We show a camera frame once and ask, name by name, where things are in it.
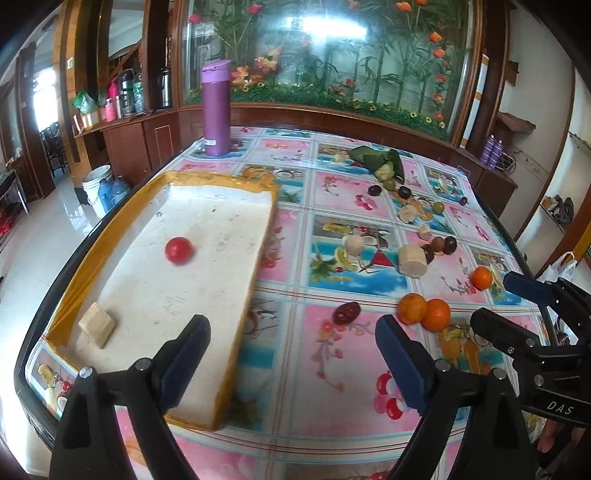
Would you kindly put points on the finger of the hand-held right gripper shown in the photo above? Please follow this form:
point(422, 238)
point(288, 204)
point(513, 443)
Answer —
point(521, 284)
point(494, 327)

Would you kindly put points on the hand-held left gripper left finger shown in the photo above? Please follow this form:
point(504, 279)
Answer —
point(182, 369)

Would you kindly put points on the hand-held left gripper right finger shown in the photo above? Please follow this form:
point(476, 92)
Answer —
point(401, 364)

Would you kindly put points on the orange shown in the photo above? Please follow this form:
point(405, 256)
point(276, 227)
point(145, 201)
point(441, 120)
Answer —
point(437, 315)
point(481, 278)
point(412, 308)

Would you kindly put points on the dark purple plum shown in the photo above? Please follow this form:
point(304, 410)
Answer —
point(374, 189)
point(346, 312)
point(427, 254)

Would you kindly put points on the white foam tray yellow tape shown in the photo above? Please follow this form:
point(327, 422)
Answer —
point(184, 286)

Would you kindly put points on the beige square block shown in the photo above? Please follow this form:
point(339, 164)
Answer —
point(97, 325)

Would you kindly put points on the large beige cylinder piece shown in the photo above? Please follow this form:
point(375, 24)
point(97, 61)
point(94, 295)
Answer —
point(412, 261)

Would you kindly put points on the red tomato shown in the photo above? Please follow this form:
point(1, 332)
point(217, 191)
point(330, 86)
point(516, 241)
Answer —
point(179, 250)

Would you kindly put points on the small beige cylinder piece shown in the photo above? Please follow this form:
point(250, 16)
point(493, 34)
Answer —
point(354, 244)

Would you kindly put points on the person's right hand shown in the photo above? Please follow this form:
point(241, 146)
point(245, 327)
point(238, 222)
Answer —
point(549, 436)

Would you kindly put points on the white plastic bag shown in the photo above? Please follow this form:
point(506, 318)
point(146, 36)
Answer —
point(554, 267)

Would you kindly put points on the beige garlic piece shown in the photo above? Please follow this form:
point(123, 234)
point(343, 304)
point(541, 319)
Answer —
point(424, 232)

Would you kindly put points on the green round fruit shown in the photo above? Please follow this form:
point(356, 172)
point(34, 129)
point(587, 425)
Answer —
point(437, 206)
point(390, 183)

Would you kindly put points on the fruit print tablecloth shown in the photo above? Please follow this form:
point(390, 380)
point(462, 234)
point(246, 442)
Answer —
point(295, 286)

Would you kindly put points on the beige sugarcane piece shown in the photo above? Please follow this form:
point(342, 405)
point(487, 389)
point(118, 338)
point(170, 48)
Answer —
point(408, 213)

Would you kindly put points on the dark brown round fruit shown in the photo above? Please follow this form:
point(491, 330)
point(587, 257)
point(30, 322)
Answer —
point(405, 192)

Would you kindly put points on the green custard apple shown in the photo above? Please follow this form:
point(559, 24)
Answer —
point(382, 172)

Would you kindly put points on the blue water jug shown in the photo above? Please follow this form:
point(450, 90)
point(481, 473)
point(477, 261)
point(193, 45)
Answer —
point(113, 191)

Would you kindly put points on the white yellow rolled mat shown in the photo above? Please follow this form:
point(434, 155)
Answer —
point(479, 97)

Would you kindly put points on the green leaves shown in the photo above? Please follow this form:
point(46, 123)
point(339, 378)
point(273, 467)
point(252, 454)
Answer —
point(369, 156)

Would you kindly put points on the white bucket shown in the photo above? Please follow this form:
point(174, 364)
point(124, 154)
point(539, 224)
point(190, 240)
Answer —
point(97, 189)

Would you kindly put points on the dark wooden chair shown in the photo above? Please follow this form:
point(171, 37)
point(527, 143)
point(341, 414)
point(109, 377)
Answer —
point(54, 147)

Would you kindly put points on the purple thermos bottle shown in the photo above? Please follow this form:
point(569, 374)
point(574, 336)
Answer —
point(217, 110)

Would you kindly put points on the pink bottle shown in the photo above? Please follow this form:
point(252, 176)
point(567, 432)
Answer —
point(110, 110)

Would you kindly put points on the clear green bottle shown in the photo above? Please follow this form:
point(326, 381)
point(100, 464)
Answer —
point(139, 97)

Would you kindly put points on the black thermos flask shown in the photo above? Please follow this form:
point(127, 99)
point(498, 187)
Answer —
point(165, 87)

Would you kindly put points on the dark steel flask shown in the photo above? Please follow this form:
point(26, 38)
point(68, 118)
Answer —
point(125, 92)

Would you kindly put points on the green bag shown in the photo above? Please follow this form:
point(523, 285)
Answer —
point(85, 102)

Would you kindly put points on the glass panel with artificial flowers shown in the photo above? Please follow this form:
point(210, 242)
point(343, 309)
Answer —
point(323, 50)

